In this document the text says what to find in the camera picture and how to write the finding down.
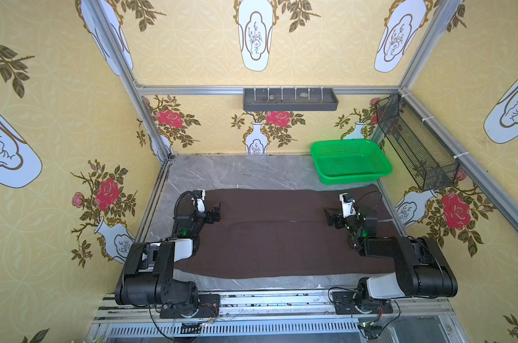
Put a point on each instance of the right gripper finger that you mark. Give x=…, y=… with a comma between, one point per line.
x=331, y=221
x=329, y=212

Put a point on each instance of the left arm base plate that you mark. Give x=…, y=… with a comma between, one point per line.
x=204, y=306

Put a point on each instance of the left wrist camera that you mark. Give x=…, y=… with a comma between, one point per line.
x=199, y=200

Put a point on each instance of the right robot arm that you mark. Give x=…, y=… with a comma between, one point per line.
x=420, y=267

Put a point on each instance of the green plastic basket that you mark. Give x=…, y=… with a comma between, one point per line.
x=349, y=161

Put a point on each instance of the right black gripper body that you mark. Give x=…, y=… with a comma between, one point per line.
x=337, y=219

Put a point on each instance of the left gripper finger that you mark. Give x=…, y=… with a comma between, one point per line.
x=217, y=209
x=216, y=218

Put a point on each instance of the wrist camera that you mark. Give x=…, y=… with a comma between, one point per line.
x=199, y=200
x=348, y=205

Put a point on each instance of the grey wall shelf tray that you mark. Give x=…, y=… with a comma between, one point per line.
x=290, y=99

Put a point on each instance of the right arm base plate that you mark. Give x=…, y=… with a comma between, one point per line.
x=348, y=302

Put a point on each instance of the aluminium front rail frame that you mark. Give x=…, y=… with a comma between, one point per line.
x=277, y=312

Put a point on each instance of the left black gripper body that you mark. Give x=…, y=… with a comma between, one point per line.
x=209, y=215

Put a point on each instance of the dark brown long pants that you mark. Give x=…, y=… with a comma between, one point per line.
x=276, y=233

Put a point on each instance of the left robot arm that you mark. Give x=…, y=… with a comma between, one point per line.
x=147, y=277

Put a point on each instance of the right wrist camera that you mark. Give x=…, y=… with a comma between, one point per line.
x=348, y=205

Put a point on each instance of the black wire mesh basket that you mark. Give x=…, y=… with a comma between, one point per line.
x=427, y=159

